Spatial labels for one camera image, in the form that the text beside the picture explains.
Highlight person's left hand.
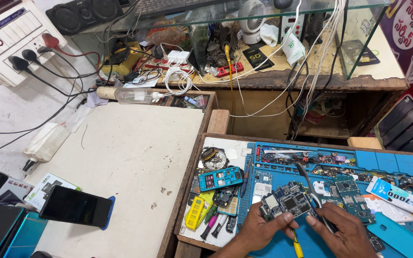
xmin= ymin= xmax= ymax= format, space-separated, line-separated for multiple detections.
xmin=237 ymin=202 xmax=300 ymax=253

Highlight person's right hand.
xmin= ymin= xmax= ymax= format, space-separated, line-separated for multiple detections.
xmin=305 ymin=202 xmax=378 ymax=258

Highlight blue phone circuit board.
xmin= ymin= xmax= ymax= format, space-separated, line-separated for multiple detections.
xmin=259 ymin=181 xmax=318 ymax=222

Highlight black handled tweezers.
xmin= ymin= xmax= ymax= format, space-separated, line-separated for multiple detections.
xmin=296 ymin=162 xmax=337 ymax=234

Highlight black phone keypad piece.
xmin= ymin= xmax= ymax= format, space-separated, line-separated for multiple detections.
xmin=225 ymin=215 xmax=237 ymax=234

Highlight green phone circuit board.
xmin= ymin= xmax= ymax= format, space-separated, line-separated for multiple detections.
xmin=333 ymin=175 xmax=376 ymax=225

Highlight light blue phone back cover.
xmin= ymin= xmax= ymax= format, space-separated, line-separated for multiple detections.
xmin=367 ymin=212 xmax=413 ymax=258

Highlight white glue tube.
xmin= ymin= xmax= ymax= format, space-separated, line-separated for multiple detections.
xmin=366 ymin=176 xmax=413 ymax=222

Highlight blue silicone repair mat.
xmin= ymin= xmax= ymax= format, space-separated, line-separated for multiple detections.
xmin=237 ymin=141 xmax=413 ymax=258

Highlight round metal speaker part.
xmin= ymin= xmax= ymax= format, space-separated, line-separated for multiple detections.
xmin=201 ymin=147 xmax=228 ymax=171

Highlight wooden block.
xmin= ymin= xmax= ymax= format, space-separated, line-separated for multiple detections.
xmin=206 ymin=109 xmax=231 ymax=135
xmin=347 ymin=136 xmax=383 ymax=150

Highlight blue phone case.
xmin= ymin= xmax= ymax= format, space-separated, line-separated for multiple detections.
xmin=99 ymin=196 xmax=116 ymax=231

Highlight wooden workbench counter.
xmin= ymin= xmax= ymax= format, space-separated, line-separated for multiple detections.
xmin=146 ymin=21 xmax=410 ymax=141

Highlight red small plastic box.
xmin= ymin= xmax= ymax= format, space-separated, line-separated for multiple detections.
xmin=216 ymin=62 xmax=245 ymax=78

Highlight black screen protector packet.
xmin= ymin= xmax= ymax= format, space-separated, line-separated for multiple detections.
xmin=242 ymin=47 xmax=275 ymax=71

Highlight red advertising poster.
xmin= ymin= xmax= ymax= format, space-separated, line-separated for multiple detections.
xmin=374 ymin=0 xmax=413 ymax=155

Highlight clear plastic bottle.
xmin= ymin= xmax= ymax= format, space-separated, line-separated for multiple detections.
xmin=115 ymin=88 xmax=165 ymax=105

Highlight white paper packet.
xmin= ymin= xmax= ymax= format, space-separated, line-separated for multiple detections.
xmin=281 ymin=32 xmax=306 ymax=67

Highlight black smartphone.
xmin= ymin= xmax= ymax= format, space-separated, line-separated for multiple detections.
xmin=38 ymin=185 xmax=113 ymax=228

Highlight white charger adapters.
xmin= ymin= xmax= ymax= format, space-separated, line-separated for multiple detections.
xmin=167 ymin=50 xmax=191 ymax=65

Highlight glass shelf case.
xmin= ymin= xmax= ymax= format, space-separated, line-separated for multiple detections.
xmin=71 ymin=0 xmax=391 ymax=80

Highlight small white desk fan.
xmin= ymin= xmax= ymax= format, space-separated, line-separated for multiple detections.
xmin=238 ymin=0 xmax=267 ymax=45

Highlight white green printed leaflet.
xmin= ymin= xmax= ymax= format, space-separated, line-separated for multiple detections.
xmin=24 ymin=173 xmax=82 ymax=211

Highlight yellow multimeter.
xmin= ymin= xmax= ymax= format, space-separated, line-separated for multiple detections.
xmin=100 ymin=42 xmax=143 ymax=76

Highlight white plastic squeeze bottle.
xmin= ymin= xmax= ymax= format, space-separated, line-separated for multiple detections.
xmin=22 ymin=123 xmax=71 ymax=172

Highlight teal smartphone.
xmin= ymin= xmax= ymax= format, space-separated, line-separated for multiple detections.
xmin=0 ymin=211 xmax=49 ymax=258

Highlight black keyboard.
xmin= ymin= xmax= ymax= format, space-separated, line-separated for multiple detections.
xmin=135 ymin=0 xmax=230 ymax=17

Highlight black speaker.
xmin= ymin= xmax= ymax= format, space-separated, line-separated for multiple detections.
xmin=45 ymin=0 xmax=124 ymax=36

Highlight red power plug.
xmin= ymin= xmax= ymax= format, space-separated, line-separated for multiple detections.
xmin=42 ymin=33 xmax=61 ymax=49

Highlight white electrical switchboard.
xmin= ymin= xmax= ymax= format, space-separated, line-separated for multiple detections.
xmin=0 ymin=0 xmax=68 ymax=87

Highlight yellow handled tool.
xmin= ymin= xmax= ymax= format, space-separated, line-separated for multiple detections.
xmin=291 ymin=229 xmax=305 ymax=258

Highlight pink handled screwdriver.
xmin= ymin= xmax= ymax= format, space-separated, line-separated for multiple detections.
xmin=200 ymin=214 xmax=219 ymax=241

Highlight green handled screwdriver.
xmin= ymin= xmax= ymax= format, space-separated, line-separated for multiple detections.
xmin=204 ymin=204 xmax=218 ymax=226

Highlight teal phone frame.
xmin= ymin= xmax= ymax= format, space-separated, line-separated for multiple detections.
xmin=198 ymin=166 xmax=244 ymax=193

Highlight yellow phone keypad frame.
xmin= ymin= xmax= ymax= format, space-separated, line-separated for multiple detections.
xmin=185 ymin=196 xmax=206 ymax=230

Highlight yellow probe cable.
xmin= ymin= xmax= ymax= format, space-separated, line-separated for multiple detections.
xmin=224 ymin=44 xmax=236 ymax=134

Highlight bundle of white cables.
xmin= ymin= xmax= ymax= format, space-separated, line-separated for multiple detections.
xmin=197 ymin=0 xmax=348 ymax=119

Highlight wooden roll handle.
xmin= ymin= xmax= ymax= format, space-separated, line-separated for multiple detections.
xmin=96 ymin=86 xmax=118 ymax=100

